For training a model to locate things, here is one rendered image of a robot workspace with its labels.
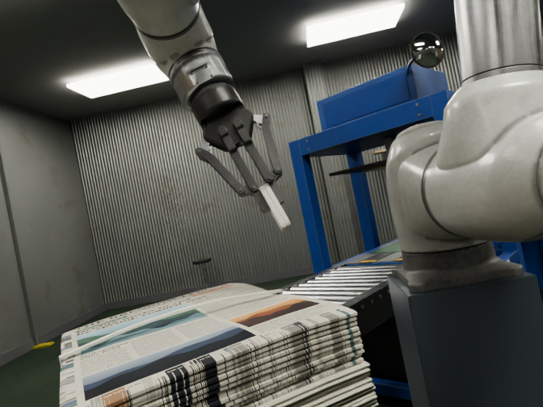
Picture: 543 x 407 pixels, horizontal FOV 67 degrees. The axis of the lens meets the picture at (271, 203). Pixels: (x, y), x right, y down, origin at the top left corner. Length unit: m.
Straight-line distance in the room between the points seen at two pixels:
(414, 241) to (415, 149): 0.16
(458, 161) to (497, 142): 0.06
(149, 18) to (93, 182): 7.28
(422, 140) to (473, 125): 0.17
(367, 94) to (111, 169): 5.93
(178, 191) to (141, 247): 1.16
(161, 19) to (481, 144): 0.43
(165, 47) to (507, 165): 0.48
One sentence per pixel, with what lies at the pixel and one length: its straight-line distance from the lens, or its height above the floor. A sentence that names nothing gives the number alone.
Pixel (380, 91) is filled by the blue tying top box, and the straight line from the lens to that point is 2.31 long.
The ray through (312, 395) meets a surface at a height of 1.00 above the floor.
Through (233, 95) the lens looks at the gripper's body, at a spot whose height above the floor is 1.36.
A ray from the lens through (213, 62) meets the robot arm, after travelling 0.66.
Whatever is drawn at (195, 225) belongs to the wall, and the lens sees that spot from 7.14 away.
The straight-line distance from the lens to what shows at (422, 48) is 2.08.
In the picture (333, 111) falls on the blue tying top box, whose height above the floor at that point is 1.66.
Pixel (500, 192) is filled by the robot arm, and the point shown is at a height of 1.15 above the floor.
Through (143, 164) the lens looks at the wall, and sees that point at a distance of 7.46.
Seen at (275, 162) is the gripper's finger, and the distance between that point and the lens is 0.61.
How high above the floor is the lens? 1.18
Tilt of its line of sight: 1 degrees up
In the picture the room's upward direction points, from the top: 11 degrees counter-clockwise
